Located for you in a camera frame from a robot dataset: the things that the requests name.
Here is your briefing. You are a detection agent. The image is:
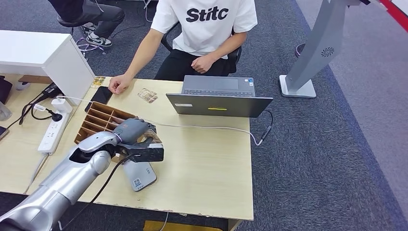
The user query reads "wooden card organizer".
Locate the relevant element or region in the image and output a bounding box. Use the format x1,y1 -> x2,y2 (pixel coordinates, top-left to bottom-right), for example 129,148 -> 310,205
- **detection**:
74,101 -> 151,146

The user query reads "white charging cable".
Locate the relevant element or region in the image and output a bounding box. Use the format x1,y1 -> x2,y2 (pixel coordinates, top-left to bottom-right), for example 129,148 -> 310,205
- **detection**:
56,95 -> 263,147

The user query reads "black plug cable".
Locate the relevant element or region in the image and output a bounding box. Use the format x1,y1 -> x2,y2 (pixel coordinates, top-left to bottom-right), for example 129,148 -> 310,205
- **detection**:
18,95 -> 64,126

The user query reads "grey kiosk stand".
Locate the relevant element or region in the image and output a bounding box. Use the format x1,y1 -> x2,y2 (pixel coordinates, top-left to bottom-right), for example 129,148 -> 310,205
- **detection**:
279,0 -> 372,99

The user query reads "white power strip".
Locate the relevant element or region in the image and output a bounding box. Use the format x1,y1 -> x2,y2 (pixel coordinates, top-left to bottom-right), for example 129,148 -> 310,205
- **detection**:
38,111 -> 71,155

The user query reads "grey laptop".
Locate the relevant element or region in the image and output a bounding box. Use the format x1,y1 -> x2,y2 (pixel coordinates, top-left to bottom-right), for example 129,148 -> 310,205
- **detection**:
166,75 -> 274,118

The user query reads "black smartphone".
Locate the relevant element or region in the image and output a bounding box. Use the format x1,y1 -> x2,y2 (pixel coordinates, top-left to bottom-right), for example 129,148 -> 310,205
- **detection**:
84,86 -> 114,113

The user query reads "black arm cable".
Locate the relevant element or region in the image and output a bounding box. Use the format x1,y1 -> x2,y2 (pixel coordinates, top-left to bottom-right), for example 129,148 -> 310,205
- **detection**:
60,154 -> 141,231

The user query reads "black device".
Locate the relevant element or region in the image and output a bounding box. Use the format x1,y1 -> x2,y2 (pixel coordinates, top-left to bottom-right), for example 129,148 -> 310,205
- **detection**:
0,76 -> 13,105

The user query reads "white charger adapter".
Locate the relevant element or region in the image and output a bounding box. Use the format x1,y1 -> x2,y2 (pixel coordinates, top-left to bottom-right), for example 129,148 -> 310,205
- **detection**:
51,98 -> 73,114

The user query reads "white cabinet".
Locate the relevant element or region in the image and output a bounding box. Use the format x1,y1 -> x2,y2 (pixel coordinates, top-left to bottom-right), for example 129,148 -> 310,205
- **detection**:
0,30 -> 96,106

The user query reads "yellow patterned card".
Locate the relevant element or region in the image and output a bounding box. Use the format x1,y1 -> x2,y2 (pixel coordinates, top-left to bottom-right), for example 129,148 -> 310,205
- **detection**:
90,76 -> 106,89

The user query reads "wooden block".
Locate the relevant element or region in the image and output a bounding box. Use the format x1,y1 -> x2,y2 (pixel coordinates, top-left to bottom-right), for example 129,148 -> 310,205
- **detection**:
17,75 -> 53,85

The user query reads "person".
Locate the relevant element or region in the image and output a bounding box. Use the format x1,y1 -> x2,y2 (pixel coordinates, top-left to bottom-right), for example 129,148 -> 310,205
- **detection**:
48,0 -> 126,48
108,0 -> 258,95

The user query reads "black power brick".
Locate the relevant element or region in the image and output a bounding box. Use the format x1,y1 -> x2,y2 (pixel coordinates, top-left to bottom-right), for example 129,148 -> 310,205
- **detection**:
40,83 -> 63,99

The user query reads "person's left hand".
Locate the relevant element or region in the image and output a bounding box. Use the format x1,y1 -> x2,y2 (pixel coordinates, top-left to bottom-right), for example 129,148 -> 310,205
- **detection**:
191,54 -> 217,75

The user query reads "grey card reader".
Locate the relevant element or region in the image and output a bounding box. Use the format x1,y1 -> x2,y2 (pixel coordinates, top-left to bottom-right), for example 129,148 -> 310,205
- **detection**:
122,158 -> 158,193

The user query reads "person's right hand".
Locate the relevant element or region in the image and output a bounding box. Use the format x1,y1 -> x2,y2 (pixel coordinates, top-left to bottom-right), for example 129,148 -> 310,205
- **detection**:
108,74 -> 134,95

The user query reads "clear glass cup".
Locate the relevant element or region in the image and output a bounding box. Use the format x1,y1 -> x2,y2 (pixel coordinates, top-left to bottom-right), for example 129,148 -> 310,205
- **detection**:
0,102 -> 13,122

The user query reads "black cable dongle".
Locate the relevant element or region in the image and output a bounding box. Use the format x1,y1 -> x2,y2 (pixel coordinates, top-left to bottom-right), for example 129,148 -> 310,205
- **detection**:
258,110 -> 274,145

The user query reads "dark round floor object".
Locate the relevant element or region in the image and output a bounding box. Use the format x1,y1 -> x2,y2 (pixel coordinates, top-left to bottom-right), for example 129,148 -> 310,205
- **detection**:
294,43 -> 306,59

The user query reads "black white sneaker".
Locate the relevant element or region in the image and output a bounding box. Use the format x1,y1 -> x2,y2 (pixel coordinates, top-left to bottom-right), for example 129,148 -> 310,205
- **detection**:
80,22 -> 98,35
86,32 -> 113,48

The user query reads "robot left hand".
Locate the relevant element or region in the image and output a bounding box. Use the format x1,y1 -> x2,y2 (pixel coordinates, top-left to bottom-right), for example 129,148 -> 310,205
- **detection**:
112,118 -> 157,146

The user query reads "black stool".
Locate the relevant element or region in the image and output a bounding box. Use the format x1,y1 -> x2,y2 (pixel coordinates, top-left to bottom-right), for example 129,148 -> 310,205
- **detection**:
57,15 -> 93,28

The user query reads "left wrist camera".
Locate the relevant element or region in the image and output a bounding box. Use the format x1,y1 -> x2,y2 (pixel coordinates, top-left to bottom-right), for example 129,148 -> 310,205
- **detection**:
116,142 -> 165,164

